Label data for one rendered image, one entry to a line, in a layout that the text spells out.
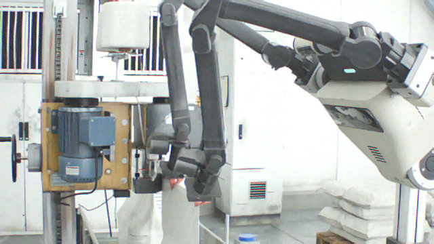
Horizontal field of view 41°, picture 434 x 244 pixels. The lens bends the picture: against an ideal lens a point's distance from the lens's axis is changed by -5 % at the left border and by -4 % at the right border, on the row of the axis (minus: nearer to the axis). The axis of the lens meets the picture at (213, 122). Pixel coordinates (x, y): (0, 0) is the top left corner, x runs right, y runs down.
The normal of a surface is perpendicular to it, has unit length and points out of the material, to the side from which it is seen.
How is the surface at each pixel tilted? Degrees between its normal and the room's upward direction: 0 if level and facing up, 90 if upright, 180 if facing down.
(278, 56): 99
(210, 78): 122
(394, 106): 90
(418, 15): 90
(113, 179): 90
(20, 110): 90
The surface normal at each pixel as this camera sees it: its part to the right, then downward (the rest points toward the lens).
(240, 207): 0.31, 0.07
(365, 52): -0.11, 0.58
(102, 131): 0.68, 0.06
